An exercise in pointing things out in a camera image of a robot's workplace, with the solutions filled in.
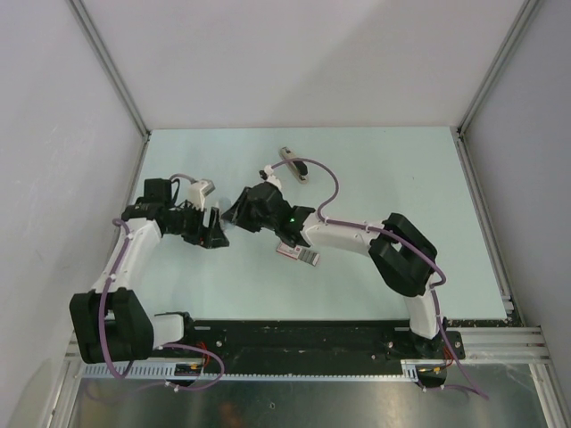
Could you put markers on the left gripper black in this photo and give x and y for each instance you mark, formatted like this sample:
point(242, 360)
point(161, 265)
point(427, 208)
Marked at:
point(212, 237)

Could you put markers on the red staple box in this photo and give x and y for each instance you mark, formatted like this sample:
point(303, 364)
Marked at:
point(299, 253)

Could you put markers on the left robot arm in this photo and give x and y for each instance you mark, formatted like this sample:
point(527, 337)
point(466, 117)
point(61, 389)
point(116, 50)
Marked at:
point(110, 322)

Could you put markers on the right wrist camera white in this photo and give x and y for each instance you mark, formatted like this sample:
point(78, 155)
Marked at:
point(267, 174)

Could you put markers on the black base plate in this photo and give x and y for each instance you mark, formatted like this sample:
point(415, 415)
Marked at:
point(313, 363)

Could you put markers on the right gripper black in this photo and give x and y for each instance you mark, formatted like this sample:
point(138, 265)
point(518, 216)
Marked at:
point(239, 213)

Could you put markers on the aluminium frame rail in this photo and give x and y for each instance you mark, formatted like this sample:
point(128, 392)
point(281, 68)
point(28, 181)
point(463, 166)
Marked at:
point(504, 343)

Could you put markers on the beige black stapler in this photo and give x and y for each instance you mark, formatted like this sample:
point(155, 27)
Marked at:
point(296, 166)

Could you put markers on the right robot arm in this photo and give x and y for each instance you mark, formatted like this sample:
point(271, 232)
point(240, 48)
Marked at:
point(404, 258)

